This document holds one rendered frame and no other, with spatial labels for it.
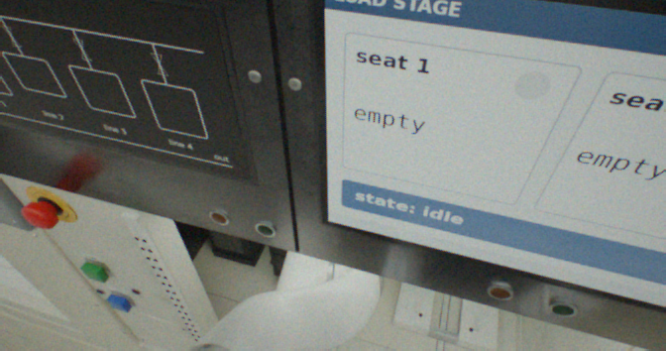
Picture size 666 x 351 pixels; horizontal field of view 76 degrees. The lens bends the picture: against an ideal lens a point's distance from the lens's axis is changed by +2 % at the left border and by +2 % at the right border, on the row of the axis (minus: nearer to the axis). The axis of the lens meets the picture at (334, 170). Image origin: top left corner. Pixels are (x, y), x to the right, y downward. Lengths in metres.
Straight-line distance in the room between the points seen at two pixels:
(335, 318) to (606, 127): 0.37
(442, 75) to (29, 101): 0.36
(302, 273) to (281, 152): 0.32
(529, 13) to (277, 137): 0.18
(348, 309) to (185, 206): 0.23
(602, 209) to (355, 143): 0.16
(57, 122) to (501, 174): 0.38
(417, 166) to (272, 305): 0.27
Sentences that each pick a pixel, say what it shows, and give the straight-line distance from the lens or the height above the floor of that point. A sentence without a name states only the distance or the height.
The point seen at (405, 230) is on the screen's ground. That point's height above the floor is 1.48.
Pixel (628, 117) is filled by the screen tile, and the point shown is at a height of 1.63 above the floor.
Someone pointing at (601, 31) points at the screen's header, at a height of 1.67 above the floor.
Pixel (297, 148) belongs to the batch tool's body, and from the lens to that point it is 0.32.
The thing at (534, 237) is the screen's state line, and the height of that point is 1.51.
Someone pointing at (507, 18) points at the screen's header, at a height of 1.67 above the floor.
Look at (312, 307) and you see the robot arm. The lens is 0.52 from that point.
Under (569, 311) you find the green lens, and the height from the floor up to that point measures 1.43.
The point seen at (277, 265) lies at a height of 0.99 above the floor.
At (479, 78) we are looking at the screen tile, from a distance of 0.25.
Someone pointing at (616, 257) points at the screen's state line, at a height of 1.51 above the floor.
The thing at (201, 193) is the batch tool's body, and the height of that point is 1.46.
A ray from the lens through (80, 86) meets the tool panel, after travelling 0.40.
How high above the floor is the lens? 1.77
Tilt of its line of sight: 46 degrees down
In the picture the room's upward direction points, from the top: straight up
